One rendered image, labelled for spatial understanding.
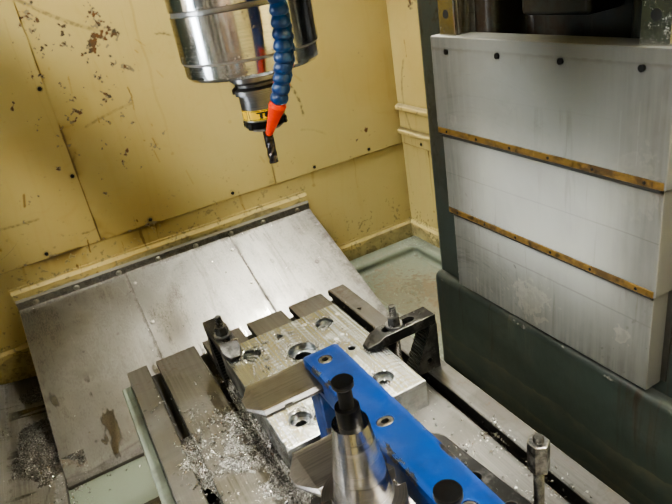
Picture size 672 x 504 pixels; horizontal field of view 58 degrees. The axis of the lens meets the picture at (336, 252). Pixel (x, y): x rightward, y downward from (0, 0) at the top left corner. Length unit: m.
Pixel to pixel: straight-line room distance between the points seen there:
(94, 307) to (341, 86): 0.98
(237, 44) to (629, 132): 0.51
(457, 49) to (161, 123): 0.93
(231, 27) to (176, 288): 1.20
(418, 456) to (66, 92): 1.41
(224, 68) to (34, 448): 1.17
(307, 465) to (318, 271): 1.30
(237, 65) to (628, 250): 0.60
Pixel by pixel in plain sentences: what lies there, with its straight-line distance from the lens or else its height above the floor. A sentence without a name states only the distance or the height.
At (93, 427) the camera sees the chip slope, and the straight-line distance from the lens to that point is 1.59.
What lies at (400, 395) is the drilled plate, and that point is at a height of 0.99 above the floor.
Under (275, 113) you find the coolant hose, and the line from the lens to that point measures 0.58.
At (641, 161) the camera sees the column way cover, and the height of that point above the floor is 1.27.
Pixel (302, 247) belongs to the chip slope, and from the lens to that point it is 1.84.
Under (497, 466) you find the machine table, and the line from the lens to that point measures 0.93.
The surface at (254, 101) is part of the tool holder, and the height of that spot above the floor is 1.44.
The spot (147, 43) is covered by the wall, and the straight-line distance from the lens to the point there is 1.74.
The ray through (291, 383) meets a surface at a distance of 0.59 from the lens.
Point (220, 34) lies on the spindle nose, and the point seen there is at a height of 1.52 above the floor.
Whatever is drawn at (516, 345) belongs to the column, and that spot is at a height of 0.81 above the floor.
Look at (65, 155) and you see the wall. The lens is 1.74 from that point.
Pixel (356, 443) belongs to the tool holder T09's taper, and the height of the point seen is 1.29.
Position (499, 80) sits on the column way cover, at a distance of 1.04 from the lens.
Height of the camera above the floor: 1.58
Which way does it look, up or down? 26 degrees down
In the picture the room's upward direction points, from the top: 10 degrees counter-clockwise
